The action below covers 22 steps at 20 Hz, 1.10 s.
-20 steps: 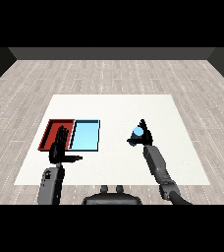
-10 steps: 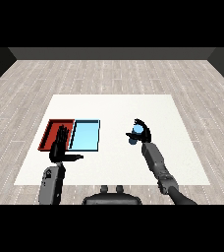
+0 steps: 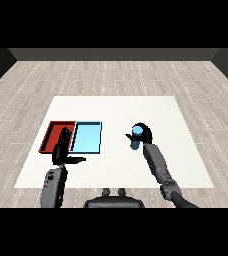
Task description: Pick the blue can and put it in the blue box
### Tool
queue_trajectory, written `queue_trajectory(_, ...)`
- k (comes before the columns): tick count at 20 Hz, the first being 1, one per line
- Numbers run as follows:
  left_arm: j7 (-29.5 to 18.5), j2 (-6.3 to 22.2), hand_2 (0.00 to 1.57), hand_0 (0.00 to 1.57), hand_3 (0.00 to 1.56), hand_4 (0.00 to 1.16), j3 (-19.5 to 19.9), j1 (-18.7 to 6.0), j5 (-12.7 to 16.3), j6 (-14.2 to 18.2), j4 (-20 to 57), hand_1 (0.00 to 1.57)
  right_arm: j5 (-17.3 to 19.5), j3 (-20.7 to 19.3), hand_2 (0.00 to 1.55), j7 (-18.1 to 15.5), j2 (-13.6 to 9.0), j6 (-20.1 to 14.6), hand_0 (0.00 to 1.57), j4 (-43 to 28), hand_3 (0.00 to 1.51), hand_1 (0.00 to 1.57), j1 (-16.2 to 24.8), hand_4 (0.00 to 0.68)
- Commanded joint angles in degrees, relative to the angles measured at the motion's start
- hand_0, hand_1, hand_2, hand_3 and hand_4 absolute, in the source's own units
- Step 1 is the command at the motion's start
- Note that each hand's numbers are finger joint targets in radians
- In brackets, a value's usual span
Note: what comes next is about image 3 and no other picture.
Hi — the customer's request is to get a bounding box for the red shallow open box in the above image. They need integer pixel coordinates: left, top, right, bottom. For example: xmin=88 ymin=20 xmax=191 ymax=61
xmin=38 ymin=120 xmax=77 ymax=155

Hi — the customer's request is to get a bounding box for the dark grey robot body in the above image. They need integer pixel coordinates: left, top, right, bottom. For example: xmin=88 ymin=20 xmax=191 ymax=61
xmin=83 ymin=188 xmax=145 ymax=209

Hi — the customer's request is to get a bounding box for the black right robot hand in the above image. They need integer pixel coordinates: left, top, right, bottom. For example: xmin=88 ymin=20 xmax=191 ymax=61
xmin=124 ymin=121 xmax=153 ymax=145

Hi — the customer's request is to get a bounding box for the light blue shallow open box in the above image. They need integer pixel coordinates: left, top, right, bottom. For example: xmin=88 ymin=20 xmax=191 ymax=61
xmin=68 ymin=121 xmax=103 ymax=155

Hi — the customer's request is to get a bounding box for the small blue can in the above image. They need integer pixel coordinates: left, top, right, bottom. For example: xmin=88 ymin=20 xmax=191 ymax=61
xmin=129 ymin=124 xmax=144 ymax=151

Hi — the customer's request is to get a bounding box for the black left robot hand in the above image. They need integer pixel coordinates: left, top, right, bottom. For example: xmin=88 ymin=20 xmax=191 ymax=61
xmin=51 ymin=126 xmax=87 ymax=166

